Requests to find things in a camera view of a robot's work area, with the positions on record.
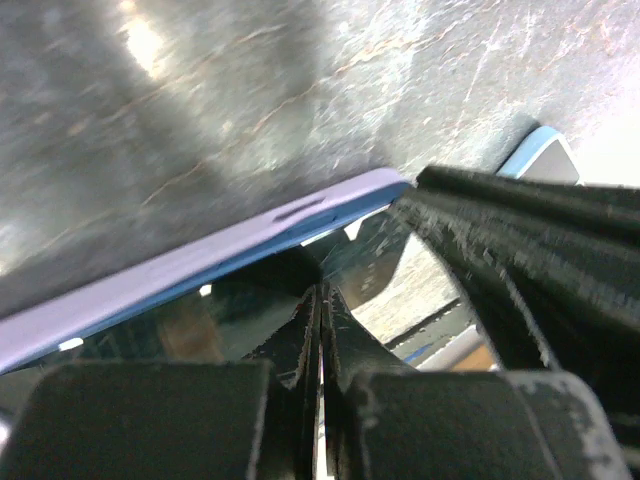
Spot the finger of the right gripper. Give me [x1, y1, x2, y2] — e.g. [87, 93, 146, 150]
[390, 167, 639, 415]

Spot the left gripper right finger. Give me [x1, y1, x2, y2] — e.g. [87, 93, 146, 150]
[321, 283, 415, 393]

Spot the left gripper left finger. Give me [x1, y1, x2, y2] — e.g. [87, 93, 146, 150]
[242, 284, 320, 389]

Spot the blue-edged black phone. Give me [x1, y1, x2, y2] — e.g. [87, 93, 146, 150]
[29, 209, 501, 374]

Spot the light blue phone case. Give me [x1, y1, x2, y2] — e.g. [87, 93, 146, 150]
[496, 126, 561, 179]

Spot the lavender phone case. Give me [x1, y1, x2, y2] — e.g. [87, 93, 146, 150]
[1, 168, 409, 371]

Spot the black phone with stand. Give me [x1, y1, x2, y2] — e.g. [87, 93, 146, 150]
[522, 140, 580, 184]

